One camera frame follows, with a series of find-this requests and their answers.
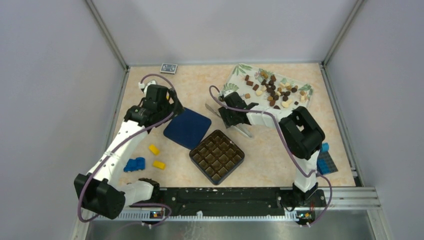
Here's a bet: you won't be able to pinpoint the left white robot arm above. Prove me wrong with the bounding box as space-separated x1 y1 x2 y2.
73 84 184 220

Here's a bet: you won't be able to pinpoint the playing card deck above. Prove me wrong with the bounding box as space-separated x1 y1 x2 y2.
160 63 178 75

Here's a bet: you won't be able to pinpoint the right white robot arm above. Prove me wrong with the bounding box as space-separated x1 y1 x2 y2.
217 90 325 206

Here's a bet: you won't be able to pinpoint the blue toy car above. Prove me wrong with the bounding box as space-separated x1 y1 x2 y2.
123 157 146 173

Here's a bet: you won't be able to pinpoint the dark blue box lid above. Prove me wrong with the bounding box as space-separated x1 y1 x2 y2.
163 107 212 150

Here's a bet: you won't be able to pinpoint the metal serving tongs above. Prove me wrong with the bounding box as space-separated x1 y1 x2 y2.
204 103 254 138

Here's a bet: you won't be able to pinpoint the grey lego baseplate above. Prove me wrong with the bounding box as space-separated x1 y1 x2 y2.
317 151 338 175

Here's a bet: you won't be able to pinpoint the yellow brick upper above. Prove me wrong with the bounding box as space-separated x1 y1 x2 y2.
148 144 160 156

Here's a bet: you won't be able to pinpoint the yellow brick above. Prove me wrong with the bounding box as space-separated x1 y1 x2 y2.
148 144 160 156
152 160 166 170

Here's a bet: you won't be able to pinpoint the leaf patterned tray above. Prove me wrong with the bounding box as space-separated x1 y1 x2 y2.
218 63 315 112

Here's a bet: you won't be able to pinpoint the light blue lego brick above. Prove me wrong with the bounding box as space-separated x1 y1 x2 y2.
320 142 330 153

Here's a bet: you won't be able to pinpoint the dark blue chocolate box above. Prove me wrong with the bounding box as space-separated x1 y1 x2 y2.
189 129 245 186

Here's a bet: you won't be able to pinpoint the yellow brick lower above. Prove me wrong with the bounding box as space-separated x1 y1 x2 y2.
152 160 166 170

